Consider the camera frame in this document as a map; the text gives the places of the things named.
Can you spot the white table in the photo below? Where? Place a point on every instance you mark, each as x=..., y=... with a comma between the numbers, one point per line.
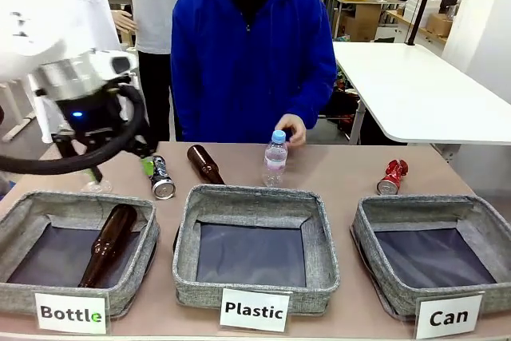
x=419, y=89

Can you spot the person's right forearm blue sleeve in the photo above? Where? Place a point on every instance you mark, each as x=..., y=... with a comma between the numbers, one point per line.
x=183, y=109

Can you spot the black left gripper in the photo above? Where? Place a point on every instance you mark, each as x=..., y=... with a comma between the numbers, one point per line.
x=88, y=113

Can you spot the large cardboard box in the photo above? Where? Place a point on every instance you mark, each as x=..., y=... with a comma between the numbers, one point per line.
x=365, y=23

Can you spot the small cardboard box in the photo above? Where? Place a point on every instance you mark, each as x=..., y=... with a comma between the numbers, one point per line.
x=439, y=24

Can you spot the white Can label sign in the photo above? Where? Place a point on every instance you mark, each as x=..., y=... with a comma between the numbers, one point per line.
x=449, y=317

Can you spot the wooden stick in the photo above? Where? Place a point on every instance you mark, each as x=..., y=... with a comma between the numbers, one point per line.
x=18, y=129

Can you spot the white Plastic label sign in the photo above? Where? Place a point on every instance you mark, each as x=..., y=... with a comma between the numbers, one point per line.
x=254, y=310

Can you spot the person's left hand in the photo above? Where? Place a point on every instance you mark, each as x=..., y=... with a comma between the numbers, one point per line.
x=293, y=127

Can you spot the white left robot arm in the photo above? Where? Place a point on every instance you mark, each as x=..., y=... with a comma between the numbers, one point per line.
x=40, y=17

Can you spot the brown glass bottle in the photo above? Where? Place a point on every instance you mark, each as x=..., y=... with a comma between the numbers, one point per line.
x=108, y=241
x=203, y=163

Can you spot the grey fabric basket for bottles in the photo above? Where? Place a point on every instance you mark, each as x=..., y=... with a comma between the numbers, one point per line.
x=24, y=213

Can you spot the grey fabric basket for plastic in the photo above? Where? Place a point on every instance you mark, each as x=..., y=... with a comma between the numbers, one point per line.
x=255, y=205

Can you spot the person's left forearm blue sleeve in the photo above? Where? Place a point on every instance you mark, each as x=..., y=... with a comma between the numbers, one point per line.
x=319, y=105

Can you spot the person in blue hoodie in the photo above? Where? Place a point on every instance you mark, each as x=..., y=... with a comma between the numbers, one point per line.
x=247, y=77

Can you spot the white Bottle label sign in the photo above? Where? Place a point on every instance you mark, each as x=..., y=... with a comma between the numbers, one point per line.
x=72, y=313

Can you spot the grey fabric basket for cans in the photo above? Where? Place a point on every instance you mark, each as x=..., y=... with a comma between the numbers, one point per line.
x=415, y=213

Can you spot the black stand pole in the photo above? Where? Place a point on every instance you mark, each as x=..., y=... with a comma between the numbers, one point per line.
x=421, y=1

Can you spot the red crushed can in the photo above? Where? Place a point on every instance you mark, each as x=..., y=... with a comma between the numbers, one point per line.
x=393, y=179

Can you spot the small water bottle blue cap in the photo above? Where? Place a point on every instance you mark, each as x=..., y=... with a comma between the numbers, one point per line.
x=275, y=161

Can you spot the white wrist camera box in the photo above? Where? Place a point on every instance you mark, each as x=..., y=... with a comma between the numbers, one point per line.
x=116, y=62

